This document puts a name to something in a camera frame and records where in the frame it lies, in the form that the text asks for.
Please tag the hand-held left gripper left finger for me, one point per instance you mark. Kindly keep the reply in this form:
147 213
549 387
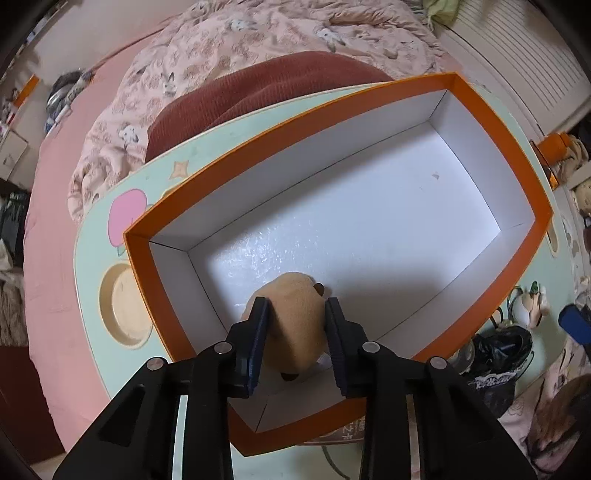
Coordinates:
256 341

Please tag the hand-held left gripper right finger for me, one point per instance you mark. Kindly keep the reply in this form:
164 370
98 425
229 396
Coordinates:
337 350

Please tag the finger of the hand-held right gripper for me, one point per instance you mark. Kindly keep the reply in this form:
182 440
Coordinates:
575 323

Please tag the tan plush toy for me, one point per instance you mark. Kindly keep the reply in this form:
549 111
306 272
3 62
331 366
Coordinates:
295 314

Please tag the black floral plastic bag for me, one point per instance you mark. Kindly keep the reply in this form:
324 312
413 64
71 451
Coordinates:
501 350

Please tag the orange cardboard box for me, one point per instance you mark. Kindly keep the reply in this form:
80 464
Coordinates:
369 194

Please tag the brown card box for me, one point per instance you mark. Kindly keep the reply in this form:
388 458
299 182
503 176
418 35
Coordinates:
341 431

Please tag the orange bottle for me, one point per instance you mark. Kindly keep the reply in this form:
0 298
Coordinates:
554 147

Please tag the white slatted door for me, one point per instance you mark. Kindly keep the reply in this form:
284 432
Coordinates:
517 55

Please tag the pink animal-print blanket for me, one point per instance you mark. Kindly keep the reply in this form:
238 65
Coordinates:
194 60

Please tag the white drawer cabinet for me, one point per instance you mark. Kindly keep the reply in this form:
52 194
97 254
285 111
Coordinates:
14 150

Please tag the blue white clothes pile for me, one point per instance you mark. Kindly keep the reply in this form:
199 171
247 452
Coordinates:
64 92

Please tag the yellow-green hanging garment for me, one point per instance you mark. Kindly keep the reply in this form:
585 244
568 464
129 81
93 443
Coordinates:
443 9

